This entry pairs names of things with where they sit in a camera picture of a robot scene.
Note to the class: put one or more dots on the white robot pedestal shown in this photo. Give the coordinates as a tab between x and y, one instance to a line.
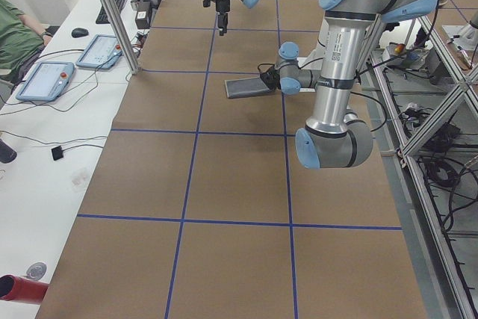
313	61

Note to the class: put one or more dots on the black power box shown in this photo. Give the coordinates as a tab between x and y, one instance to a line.
143	16

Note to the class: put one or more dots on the pink towel grey edge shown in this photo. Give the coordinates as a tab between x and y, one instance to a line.
246	87

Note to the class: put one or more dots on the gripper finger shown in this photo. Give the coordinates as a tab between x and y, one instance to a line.
225	21
221	23

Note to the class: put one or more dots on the black computer mouse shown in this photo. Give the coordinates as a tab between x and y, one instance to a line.
79	32

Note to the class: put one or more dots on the round metal grommet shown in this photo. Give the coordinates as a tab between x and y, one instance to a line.
36	271

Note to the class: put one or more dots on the person in green shirt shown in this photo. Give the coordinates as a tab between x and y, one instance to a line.
23	38

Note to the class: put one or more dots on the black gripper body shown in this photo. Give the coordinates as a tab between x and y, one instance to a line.
222	7

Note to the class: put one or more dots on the near teach pendant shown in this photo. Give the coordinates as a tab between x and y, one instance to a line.
47	81

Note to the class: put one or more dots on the far teach pendant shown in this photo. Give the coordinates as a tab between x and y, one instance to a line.
102	52

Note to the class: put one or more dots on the small black square device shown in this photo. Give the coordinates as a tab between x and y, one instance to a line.
57	153

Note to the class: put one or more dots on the aluminium frame post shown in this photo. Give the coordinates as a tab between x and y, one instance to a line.
120	32

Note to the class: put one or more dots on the teach pendant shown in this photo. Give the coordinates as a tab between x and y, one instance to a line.
102	52
47	81

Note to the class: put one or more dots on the red cylinder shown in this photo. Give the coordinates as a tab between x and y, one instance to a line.
22	290

